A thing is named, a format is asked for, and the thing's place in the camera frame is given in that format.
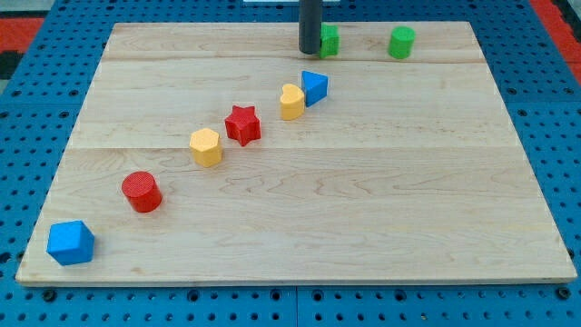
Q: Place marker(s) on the blue cube block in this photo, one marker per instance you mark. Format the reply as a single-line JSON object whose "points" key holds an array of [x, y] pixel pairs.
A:
{"points": [[70, 243]]}

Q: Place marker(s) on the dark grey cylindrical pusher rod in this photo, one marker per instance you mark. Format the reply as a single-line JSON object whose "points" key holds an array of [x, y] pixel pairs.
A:
{"points": [[310, 14]]}

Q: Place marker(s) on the blue triangle block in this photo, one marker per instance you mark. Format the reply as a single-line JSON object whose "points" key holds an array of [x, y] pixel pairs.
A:
{"points": [[315, 87]]}

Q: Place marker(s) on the green star block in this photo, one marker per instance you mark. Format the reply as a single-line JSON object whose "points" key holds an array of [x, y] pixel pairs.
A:
{"points": [[329, 40]]}

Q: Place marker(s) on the yellow heart block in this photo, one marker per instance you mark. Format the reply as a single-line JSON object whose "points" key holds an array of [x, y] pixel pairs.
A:
{"points": [[292, 102]]}

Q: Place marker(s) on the green cylinder block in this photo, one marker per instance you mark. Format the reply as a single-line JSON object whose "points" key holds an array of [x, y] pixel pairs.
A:
{"points": [[401, 41]]}

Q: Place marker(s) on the red cylinder block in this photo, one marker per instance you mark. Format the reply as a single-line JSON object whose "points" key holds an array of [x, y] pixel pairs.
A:
{"points": [[141, 191]]}

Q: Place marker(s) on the light wooden board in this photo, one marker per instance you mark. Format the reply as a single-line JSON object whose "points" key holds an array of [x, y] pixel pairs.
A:
{"points": [[407, 172]]}

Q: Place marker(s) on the yellow hexagon block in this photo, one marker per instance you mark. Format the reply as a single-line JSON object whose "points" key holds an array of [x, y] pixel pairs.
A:
{"points": [[206, 147]]}

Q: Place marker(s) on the red star block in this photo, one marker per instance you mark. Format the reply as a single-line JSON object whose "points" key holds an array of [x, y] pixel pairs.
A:
{"points": [[243, 124]]}

